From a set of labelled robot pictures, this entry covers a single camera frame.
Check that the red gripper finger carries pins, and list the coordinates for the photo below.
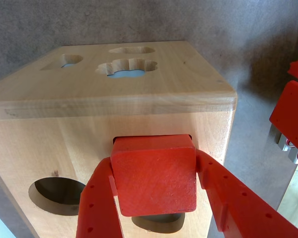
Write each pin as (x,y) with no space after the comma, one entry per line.
(245,215)
(96,213)

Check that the red robot arm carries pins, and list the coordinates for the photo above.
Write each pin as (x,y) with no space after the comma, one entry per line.
(293,111)

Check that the wooden shape sorter box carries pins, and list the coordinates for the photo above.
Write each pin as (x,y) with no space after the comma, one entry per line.
(64,138)

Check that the red wooden cube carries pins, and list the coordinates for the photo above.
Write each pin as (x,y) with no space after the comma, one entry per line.
(154,178)

